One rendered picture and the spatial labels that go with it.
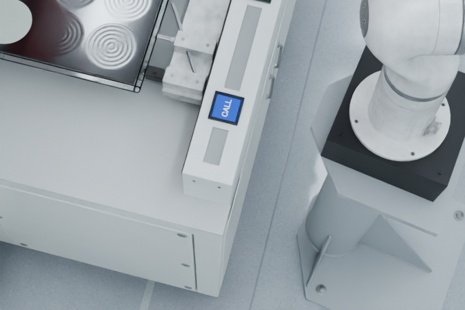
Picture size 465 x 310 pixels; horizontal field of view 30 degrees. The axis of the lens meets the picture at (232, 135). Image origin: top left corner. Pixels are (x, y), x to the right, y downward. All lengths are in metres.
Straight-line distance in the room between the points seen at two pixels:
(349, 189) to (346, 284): 0.81
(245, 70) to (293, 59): 1.09
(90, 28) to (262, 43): 0.35
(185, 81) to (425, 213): 0.53
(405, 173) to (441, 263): 0.94
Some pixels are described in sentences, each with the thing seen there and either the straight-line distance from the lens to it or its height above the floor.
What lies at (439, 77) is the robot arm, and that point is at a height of 1.17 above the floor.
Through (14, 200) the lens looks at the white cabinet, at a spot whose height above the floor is 0.66.
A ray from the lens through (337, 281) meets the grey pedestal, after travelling 2.50.
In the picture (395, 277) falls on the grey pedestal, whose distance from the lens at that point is 2.53.
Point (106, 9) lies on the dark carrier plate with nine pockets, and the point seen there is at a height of 0.90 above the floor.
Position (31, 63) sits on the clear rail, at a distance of 1.73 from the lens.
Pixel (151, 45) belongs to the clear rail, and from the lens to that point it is 1.72.
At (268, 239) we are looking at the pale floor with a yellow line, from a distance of 2.52.
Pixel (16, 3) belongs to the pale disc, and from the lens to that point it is 1.80.
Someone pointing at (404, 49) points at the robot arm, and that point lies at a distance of 1.32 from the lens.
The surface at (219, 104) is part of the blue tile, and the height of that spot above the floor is 0.96.
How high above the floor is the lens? 2.45
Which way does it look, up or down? 70 degrees down
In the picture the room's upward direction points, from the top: 5 degrees clockwise
